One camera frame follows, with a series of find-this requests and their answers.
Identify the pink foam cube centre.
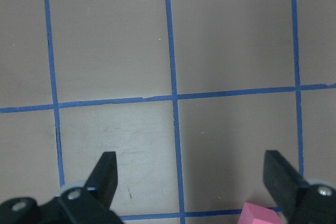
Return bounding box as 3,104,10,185
238,202,283,224

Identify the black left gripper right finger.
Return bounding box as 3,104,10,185
263,150,335,224

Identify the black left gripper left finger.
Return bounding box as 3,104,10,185
1,152,123,223

